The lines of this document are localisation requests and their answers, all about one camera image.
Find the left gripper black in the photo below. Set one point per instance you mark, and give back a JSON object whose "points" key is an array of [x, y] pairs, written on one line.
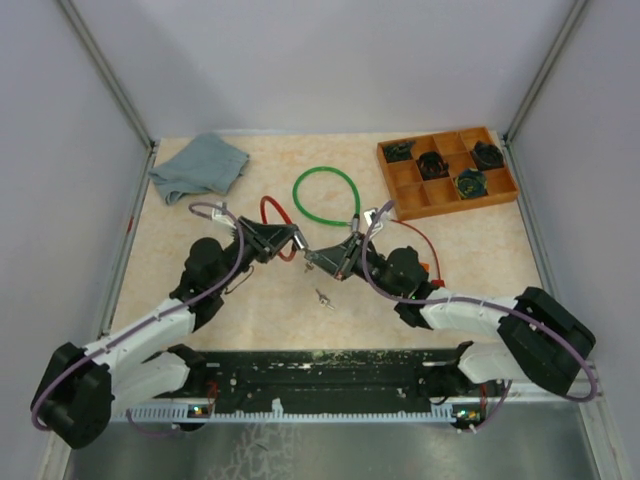
{"points": [[266, 240]]}

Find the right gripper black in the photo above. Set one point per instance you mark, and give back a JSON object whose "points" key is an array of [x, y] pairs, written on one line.
{"points": [[339, 260]]}

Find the small silver key bunch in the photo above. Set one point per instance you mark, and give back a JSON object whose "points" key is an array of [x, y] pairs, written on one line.
{"points": [[324, 300]]}

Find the red cable padlock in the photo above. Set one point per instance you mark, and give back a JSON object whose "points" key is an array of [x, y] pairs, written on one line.
{"points": [[438, 281]]}

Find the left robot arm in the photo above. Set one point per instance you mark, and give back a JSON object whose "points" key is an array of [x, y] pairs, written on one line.
{"points": [[84, 387]]}

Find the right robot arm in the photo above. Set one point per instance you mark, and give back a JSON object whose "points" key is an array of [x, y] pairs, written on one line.
{"points": [[532, 336]]}

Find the blue grey folded cloth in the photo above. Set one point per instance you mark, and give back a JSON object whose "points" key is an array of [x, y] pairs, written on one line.
{"points": [[207, 164]]}

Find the green black rolled sock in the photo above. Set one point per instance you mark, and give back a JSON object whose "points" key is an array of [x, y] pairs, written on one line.
{"points": [[397, 152]]}

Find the black orange rolled sock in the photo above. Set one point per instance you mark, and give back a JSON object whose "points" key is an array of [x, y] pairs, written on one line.
{"points": [[432, 166]]}

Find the wooden compartment tray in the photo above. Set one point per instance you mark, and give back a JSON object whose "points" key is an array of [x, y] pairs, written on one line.
{"points": [[415, 198]]}

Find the rolled dark sock in tray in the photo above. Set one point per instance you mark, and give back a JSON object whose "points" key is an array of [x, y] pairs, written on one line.
{"points": [[471, 184]]}

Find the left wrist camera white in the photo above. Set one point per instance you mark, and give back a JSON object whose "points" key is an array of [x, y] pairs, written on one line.
{"points": [[220, 218]]}

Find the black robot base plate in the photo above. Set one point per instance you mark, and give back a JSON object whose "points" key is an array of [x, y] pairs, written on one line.
{"points": [[333, 382]]}

